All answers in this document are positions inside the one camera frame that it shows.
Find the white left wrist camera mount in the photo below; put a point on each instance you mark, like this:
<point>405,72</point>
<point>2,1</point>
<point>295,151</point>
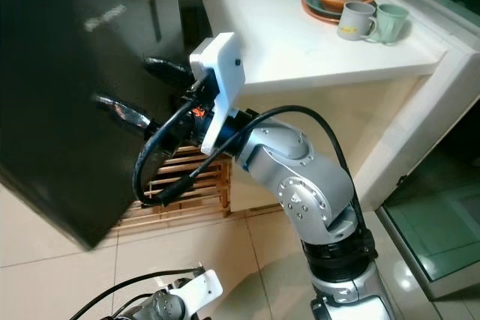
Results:
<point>199,290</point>

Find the teal plate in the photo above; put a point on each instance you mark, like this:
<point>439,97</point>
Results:
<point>310,1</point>

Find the grey mug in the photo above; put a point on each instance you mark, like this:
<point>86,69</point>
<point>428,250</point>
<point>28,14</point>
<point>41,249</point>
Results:
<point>356,20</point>

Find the wooden wine rack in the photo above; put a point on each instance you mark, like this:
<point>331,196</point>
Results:
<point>225,185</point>

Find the green glass sliding door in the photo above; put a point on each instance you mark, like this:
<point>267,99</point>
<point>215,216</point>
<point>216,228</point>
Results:
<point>442,222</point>

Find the pale green mug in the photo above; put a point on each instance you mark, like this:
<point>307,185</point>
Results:
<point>394,24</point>

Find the orange plate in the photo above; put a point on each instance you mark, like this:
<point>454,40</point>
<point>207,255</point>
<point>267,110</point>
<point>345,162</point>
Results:
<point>316,17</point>

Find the white counter cabinet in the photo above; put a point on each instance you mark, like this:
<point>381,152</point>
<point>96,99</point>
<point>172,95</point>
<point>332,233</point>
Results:
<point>382,110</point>

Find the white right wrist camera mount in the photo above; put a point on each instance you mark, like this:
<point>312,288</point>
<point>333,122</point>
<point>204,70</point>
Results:
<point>221,88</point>

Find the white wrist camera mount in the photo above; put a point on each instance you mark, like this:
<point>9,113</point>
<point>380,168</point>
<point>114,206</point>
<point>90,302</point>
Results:
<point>199,290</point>
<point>221,88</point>

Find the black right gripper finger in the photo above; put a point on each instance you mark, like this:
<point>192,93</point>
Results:
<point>169,69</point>
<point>124,112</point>

